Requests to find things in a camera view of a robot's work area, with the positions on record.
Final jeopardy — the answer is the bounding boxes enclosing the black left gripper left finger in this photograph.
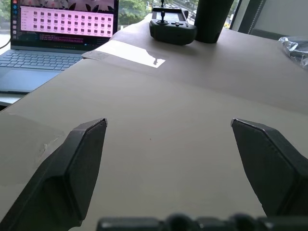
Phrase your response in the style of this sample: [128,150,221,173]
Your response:
[0,118,108,231]

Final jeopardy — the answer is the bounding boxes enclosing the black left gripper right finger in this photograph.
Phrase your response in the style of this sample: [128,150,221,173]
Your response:
[230,117,308,217]

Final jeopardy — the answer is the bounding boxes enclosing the clear crinkled plastic bag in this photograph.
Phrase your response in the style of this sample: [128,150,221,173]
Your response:
[277,36,308,72]

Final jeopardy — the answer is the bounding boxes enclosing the open grey laptop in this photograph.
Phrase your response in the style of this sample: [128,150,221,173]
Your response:
[0,0,120,94]

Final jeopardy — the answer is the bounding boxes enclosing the black cylindrical tumbler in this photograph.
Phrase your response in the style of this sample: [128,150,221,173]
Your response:
[193,0,235,44]

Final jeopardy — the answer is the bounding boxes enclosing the black handheld remote controller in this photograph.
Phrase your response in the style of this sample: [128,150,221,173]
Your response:
[149,0,198,46]

